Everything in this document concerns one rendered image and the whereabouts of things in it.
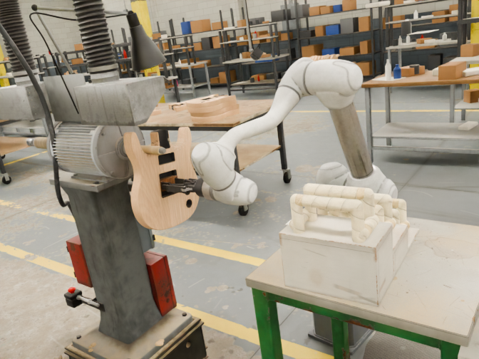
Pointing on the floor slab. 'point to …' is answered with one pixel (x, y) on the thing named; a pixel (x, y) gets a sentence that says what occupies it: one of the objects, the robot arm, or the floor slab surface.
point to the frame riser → (186, 340)
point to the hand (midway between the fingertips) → (170, 183)
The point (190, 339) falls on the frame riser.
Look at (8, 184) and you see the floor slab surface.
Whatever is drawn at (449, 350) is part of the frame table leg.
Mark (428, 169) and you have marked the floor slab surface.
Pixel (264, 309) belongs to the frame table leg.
